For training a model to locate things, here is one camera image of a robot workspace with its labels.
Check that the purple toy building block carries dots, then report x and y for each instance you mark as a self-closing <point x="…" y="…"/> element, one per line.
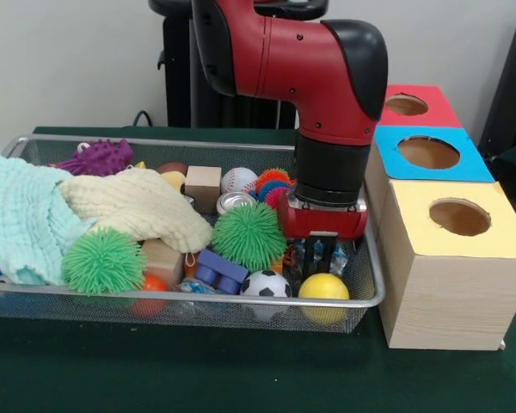
<point x="219" y="263"/>

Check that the green spiky rubber ball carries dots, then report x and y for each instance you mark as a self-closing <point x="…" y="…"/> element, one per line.
<point x="249" y="234"/>
<point x="103" y="262"/>

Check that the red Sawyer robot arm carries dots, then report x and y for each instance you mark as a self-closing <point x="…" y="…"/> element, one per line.
<point x="284" y="56"/>

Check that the mint green cloth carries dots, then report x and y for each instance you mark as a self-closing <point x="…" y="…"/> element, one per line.
<point x="17" y="215"/>

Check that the cream cloth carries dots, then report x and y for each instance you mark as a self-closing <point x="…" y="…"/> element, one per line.
<point x="133" y="202"/>

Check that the purple spiky rubber toy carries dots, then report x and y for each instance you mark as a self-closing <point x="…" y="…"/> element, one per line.
<point x="101" y="157"/>

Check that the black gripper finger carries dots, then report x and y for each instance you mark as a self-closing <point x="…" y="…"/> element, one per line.
<point x="333" y="251"/>
<point x="311" y="254"/>

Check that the yellow foam ball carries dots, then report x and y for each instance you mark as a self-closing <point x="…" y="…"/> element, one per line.
<point x="322" y="292"/>

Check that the clear packet with blue toys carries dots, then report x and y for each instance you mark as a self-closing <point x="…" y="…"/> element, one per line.
<point x="340" y="262"/>

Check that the small soccer ball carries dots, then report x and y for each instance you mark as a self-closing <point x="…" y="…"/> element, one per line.
<point x="265" y="285"/>

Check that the silver mesh bin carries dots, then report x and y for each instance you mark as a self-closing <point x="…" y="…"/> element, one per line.
<point x="198" y="310"/>

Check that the wooden box with three holes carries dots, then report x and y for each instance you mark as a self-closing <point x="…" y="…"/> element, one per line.
<point x="447" y="301"/>

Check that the wooden cube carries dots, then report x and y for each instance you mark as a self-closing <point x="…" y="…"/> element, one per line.
<point x="203" y="185"/>

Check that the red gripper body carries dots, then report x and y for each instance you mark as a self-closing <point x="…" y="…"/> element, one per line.
<point x="322" y="223"/>

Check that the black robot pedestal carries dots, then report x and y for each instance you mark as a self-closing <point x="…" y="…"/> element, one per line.
<point x="178" y="86"/>

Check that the small baseball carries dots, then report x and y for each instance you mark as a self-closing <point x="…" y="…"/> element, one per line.
<point x="237" y="180"/>

